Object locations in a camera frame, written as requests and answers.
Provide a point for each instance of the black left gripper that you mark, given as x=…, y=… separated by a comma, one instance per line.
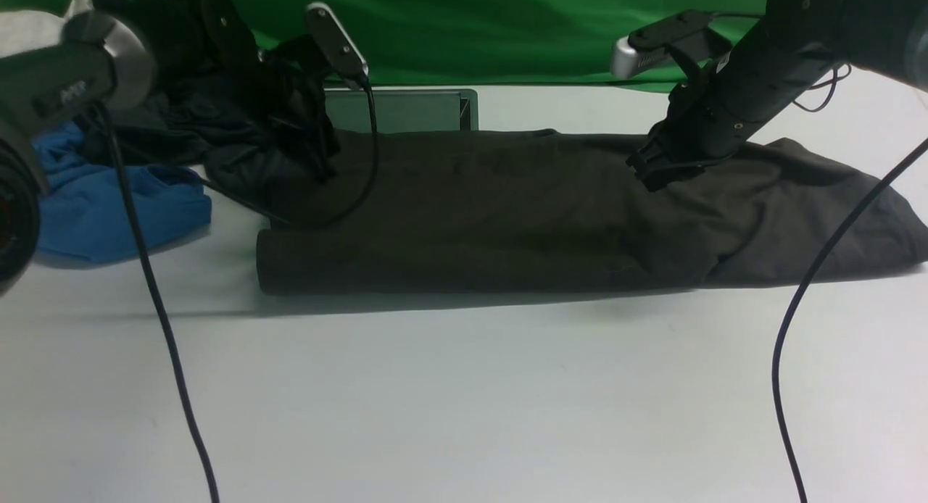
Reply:
x=193, y=38

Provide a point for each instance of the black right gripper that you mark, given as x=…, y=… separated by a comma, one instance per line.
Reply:
x=707, y=122

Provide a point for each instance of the dark gray long-sleeved shirt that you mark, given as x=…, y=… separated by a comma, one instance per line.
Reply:
x=549, y=212

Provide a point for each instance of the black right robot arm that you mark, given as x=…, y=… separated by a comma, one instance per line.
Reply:
x=795, y=43

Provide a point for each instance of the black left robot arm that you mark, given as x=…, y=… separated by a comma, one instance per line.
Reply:
x=115, y=61

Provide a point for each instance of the dark teal crumpled garment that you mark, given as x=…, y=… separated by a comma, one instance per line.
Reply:
x=246, y=144

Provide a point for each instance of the white crumpled garment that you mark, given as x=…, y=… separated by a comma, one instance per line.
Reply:
x=31, y=29

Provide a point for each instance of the gray flat tray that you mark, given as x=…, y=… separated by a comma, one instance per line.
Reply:
x=405, y=111

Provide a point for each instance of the blue crumpled garment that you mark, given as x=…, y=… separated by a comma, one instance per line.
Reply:
x=83, y=218

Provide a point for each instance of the green backdrop cloth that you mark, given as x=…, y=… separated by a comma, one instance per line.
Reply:
x=486, y=42

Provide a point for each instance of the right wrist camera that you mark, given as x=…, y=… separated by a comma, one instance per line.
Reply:
x=685, y=38

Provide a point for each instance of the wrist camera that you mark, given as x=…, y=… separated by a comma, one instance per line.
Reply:
x=336, y=45
x=685, y=38

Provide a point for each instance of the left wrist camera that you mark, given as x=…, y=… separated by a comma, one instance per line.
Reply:
x=336, y=45

